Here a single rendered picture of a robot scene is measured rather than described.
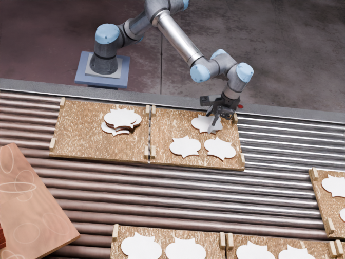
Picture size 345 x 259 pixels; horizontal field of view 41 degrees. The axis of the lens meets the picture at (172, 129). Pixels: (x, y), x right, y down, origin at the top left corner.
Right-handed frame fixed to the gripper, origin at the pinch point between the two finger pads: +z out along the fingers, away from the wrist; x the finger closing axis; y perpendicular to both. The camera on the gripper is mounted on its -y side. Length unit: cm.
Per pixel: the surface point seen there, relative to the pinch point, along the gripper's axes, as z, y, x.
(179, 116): 4.0, -11.7, 4.5
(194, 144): 1.4, -6.5, -14.1
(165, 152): 5.7, -18.8, -19.7
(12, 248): 8, -70, -77
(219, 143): -1.5, 4.6, -12.2
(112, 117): 7.1, -43.0, -5.1
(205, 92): 85, 50, 144
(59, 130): 17, -63, -11
